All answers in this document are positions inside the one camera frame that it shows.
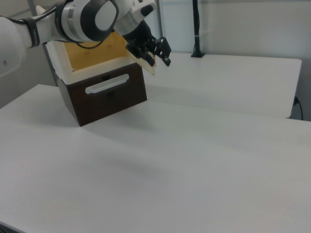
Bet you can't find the white side table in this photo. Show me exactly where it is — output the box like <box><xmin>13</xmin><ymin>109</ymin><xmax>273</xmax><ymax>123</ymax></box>
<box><xmin>143</xmin><ymin>50</ymin><xmax>303</xmax><ymax>119</ymax></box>

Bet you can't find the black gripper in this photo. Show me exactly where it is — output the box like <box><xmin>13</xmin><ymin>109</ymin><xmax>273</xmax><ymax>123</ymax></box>
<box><xmin>122</xmin><ymin>20</ymin><xmax>173</xmax><ymax>69</ymax></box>

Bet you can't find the cream cabinet door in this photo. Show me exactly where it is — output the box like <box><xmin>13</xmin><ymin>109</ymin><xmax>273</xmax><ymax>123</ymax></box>
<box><xmin>125</xmin><ymin>43</ymin><xmax>157</xmax><ymax>77</ymax></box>

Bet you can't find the white drawer handle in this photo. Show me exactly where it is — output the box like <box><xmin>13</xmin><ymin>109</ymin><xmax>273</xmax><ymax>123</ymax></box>
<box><xmin>85</xmin><ymin>74</ymin><xmax>130</xmax><ymax>96</ymax></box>

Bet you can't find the cream plastic cabinet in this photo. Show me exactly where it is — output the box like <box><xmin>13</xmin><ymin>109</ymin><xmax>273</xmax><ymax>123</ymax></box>
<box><xmin>43</xmin><ymin>31</ymin><xmax>144</xmax><ymax>85</ymax></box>

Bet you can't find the black pole stand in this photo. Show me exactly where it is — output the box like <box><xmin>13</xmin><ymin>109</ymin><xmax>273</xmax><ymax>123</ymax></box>
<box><xmin>190</xmin><ymin>0</ymin><xmax>206</xmax><ymax>59</ymax></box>

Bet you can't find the brown wooden drawer box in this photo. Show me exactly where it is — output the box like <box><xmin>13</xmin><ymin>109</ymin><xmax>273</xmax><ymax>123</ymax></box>
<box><xmin>57</xmin><ymin>62</ymin><xmax>148</xmax><ymax>128</ymax></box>

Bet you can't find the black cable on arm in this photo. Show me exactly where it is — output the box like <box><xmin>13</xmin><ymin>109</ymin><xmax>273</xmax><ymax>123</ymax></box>
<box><xmin>0</xmin><ymin>4</ymin><xmax>115</xmax><ymax>49</ymax></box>

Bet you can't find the grey partition post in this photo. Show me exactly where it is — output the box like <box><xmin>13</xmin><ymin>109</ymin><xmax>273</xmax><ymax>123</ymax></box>
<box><xmin>155</xmin><ymin>0</ymin><xmax>168</xmax><ymax>52</ymax></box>

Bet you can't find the thin black wall cable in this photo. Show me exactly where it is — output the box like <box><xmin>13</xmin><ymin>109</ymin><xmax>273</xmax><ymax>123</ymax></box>
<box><xmin>293</xmin><ymin>96</ymin><xmax>304</xmax><ymax>120</ymax></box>

